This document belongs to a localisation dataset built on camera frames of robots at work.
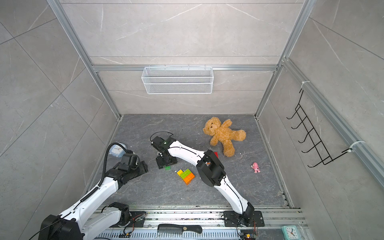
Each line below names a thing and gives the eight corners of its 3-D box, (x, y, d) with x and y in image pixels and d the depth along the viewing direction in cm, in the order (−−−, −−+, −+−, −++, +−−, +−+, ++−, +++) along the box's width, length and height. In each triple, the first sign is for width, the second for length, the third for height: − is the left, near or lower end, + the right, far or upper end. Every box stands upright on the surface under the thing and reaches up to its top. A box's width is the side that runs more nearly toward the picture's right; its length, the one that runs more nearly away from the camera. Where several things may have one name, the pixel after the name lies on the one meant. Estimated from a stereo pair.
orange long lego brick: (183, 181, 88) (183, 179, 84) (191, 174, 91) (191, 171, 87) (187, 185, 86) (186, 183, 83) (195, 178, 89) (195, 175, 86)
